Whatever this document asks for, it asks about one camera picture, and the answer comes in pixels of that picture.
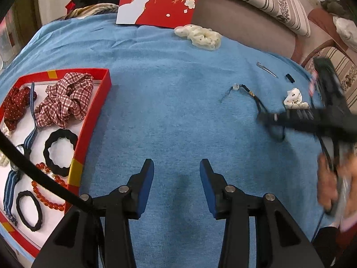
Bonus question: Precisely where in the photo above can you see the dark red polka dot scrunchie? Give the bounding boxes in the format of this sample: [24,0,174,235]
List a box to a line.
[3,86,38,131]

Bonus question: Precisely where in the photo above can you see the white polka dot scrunchie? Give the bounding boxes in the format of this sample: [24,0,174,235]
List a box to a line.
[284,88,310,110]

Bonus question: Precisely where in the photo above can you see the red gift box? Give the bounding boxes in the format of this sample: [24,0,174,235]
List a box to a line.
[0,68,112,259]

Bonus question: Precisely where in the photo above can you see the red box lid cat print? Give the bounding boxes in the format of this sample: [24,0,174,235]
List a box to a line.
[116,0,203,29]

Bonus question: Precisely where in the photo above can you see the person's dark clothing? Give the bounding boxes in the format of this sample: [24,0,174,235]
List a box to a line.
[312,223,357,268]

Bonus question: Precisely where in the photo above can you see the thin black hair tie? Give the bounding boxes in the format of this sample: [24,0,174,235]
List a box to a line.
[16,190,43,232]

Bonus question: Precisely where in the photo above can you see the white pearl bracelet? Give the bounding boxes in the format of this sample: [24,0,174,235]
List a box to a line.
[0,125,12,168]

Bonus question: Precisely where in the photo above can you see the red plaid scrunchie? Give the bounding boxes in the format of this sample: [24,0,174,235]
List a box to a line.
[34,72,94,128]

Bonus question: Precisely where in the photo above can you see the cream dotted scrunchie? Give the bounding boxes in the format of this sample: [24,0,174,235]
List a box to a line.
[174,25,222,51]

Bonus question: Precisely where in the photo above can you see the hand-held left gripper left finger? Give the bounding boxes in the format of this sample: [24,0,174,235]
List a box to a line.
[32,159,155,268]

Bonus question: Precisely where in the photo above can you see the thick black hair tie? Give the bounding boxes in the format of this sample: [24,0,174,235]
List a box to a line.
[44,129,79,177]

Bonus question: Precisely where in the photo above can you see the dark green cloth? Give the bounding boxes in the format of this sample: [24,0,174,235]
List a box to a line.
[321,0,346,16]

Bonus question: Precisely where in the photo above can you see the silver hair clip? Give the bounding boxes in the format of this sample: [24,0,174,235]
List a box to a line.
[257,62,279,79]

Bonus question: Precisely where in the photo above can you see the striped floral cushion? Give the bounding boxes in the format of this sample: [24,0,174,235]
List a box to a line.
[304,46,357,92]

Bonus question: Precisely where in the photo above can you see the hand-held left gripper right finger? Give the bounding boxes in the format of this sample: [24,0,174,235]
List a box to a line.
[200,159,325,268]

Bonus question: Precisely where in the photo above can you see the person's right hand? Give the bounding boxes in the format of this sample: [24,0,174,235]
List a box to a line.
[317,153,349,215]

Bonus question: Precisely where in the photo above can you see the blue striped strap watch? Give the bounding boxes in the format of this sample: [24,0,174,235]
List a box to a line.
[3,82,38,227]

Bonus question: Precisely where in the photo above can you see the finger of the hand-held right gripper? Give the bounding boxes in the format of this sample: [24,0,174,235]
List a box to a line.
[258,108,316,132]

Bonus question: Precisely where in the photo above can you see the black cord bead bracelet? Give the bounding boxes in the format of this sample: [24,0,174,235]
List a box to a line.
[220,83,287,142]

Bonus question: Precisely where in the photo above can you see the black cable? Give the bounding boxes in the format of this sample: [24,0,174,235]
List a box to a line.
[0,132,94,214]

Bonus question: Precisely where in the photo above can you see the amber bead bracelet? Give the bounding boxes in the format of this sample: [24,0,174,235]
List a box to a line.
[31,162,69,211]

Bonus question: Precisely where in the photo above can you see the beige patterned scarf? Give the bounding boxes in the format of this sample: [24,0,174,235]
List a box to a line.
[65,3,119,21]

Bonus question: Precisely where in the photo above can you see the white crumpled cloth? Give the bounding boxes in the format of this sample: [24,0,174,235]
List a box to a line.
[333,15,357,48]

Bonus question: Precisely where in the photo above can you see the striped floral pillow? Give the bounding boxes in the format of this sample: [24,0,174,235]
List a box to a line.
[201,0,311,38]

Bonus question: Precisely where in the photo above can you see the brown sofa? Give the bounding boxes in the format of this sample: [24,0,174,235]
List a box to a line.
[192,0,357,67]

